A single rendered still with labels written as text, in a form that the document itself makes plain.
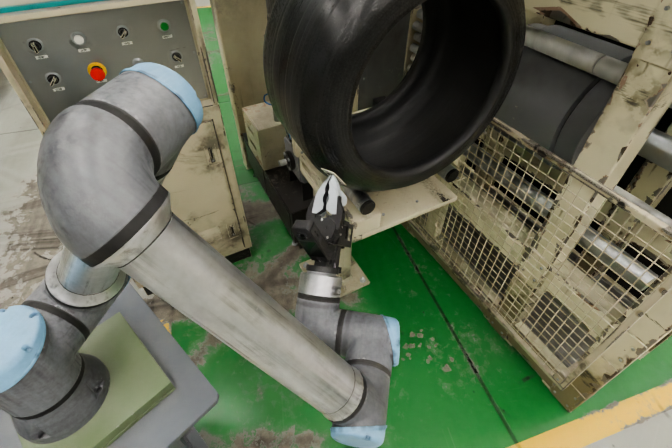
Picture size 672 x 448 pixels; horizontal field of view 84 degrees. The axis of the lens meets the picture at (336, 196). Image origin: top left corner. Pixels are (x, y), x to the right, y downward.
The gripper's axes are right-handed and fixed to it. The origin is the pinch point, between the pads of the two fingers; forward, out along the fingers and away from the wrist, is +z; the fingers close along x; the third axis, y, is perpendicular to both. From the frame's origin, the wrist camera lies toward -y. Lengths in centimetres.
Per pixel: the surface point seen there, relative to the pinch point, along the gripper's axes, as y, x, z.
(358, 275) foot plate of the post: 105, -43, -20
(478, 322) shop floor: 121, 13, -33
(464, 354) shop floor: 109, 10, -46
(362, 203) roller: 16.6, 0.2, -1.6
